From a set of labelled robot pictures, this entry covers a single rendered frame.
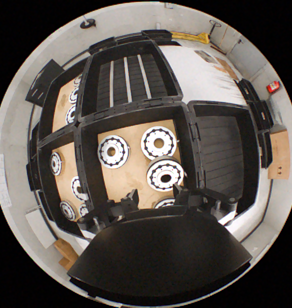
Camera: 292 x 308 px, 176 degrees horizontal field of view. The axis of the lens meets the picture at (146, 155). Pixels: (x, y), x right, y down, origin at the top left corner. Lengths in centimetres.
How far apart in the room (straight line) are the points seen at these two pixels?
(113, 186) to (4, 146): 320
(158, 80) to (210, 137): 29
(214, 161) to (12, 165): 341
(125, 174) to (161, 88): 33
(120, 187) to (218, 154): 36
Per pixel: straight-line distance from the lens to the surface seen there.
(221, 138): 42
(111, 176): 36
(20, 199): 318
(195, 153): 25
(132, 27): 337
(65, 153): 50
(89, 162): 32
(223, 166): 43
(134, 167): 34
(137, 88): 42
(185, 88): 61
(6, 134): 343
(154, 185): 30
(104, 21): 325
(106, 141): 34
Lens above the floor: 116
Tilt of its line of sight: 86 degrees down
